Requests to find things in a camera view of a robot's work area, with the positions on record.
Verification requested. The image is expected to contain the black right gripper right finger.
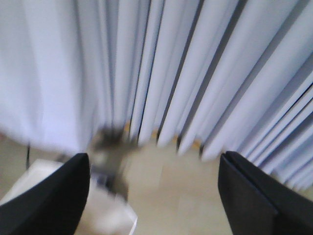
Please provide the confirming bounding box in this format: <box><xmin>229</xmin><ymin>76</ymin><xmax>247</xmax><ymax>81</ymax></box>
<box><xmin>218</xmin><ymin>151</ymin><xmax>313</xmax><ymax>235</ymax></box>

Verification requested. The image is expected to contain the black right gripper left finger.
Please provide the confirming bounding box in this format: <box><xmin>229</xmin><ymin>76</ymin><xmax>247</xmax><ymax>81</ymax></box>
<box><xmin>0</xmin><ymin>153</ymin><xmax>90</xmax><ymax>235</ymax></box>

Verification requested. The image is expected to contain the black power cord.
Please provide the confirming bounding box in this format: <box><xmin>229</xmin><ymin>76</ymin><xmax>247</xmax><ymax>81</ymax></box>
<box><xmin>25</xmin><ymin>144</ymin><xmax>31</xmax><ymax>170</ymax></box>

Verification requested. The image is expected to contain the white plastic trash bin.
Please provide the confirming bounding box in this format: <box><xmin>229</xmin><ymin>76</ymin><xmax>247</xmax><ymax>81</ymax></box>
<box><xmin>0</xmin><ymin>154</ymin><xmax>137</xmax><ymax>235</ymax></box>

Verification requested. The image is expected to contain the grey pleated curtain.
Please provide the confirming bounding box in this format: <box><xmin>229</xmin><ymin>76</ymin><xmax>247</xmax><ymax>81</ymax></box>
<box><xmin>0</xmin><ymin>0</ymin><xmax>313</xmax><ymax>189</ymax></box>

